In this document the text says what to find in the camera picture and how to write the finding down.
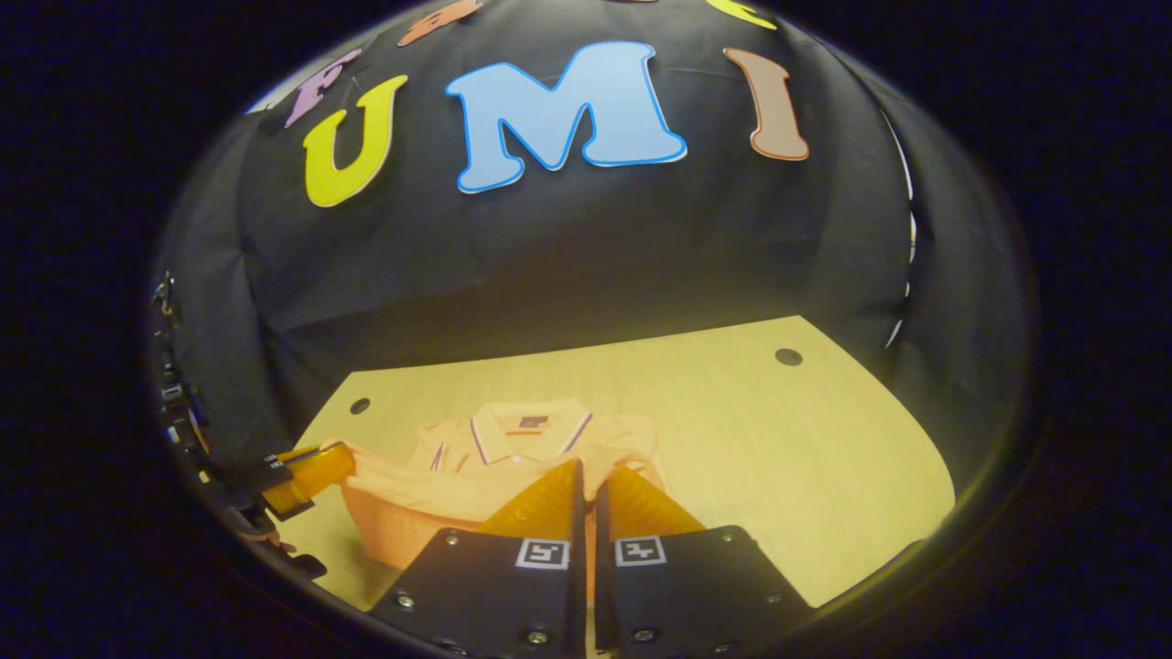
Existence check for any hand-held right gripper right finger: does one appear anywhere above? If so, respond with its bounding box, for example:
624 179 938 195
595 464 816 655

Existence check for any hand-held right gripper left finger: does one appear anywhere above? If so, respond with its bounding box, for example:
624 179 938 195
371 458 587 659

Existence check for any orange T-shirt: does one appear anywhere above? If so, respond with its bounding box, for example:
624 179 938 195
339 398 669 605

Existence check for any black backdrop cloth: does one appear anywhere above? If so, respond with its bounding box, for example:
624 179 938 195
151 0 1031 477

